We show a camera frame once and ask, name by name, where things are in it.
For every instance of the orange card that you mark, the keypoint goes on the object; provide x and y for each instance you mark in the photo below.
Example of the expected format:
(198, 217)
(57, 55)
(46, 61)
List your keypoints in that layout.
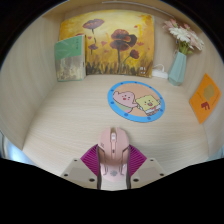
(205, 98)

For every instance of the round cartoon-print mouse pad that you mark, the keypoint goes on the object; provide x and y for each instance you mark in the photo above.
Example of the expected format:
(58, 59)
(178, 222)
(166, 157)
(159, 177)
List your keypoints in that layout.
(133, 110)

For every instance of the pink and white flower bouquet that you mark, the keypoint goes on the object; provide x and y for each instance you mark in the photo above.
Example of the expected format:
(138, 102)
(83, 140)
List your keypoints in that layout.
(182, 35)

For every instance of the green and beige book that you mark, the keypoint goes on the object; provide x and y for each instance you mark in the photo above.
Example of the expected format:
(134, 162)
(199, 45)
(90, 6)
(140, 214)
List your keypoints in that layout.
(69, 56)

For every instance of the white power strip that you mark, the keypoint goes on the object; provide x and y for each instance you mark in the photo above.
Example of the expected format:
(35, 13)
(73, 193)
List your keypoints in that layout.
(160, 72)

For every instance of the pink computer mouse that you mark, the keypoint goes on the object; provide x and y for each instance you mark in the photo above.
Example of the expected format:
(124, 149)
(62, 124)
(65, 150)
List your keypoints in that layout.
(113, 150)

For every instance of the teal faceted vase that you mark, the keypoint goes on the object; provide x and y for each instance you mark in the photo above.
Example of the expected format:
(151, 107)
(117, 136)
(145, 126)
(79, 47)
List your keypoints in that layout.
(177, 70)

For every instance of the yellow poppy flower painting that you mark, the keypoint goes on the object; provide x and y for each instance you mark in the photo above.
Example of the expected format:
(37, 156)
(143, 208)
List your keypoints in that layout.
(113, 43)

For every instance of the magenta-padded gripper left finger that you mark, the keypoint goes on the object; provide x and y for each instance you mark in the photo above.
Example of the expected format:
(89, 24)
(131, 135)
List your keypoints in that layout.
(89, 159)

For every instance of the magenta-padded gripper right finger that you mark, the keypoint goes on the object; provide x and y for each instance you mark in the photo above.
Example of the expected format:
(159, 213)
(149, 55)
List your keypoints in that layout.
(136, 159)

